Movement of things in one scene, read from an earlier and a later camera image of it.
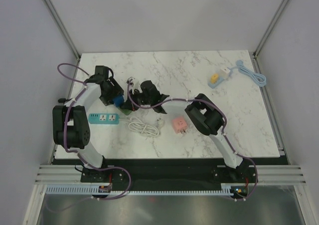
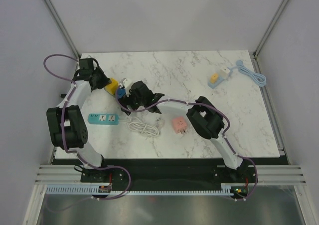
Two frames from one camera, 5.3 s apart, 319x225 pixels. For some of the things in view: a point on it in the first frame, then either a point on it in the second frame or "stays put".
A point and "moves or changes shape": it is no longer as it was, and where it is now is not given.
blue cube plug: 118,101 moves or changes shape
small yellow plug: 214,78 stays put
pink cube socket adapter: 179,124 stays put
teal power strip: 112,118 stays put
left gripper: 116,91 to 105,81
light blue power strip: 214,85 stays put
